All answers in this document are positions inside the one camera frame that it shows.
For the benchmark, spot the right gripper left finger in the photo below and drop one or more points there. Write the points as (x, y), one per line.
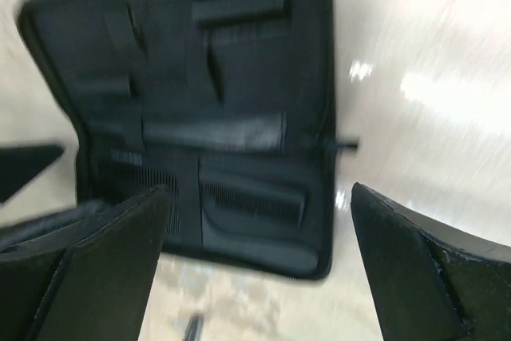
(84, 273)

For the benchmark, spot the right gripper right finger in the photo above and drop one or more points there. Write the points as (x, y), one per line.
(428, 280)

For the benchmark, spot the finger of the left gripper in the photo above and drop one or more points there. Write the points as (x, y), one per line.
(21, 164)

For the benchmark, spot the black hair comb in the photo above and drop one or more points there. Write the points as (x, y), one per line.
(233, 203)

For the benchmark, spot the black zip tool case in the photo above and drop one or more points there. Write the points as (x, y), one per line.
(243, 86)

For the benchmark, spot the silver scissors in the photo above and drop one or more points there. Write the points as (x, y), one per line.
(194, 328)

